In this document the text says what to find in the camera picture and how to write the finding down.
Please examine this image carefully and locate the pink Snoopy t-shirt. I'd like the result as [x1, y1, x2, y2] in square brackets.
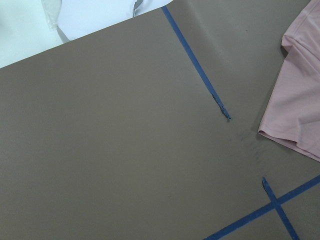
[258, 0, 320, 161]

